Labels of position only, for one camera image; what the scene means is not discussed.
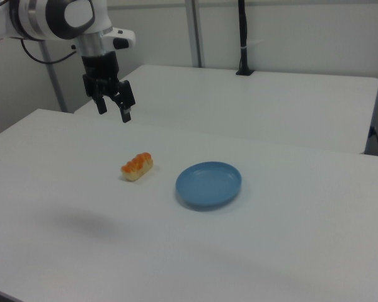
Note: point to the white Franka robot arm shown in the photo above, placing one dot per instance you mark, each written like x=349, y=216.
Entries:
x=47, y=19

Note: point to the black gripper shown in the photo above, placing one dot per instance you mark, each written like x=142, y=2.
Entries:
x=100, y=74

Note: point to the grey metal frame post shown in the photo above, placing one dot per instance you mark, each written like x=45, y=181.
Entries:
x=55, y=85
x=195, y=31

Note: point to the bread with orange topping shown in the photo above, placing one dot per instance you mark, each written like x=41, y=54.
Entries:
x=137, y=168

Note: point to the black camera stand pole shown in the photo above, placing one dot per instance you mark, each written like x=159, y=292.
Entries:
x=244, y=37

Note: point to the blue round plate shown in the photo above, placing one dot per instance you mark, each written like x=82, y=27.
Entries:
x=208, y=185

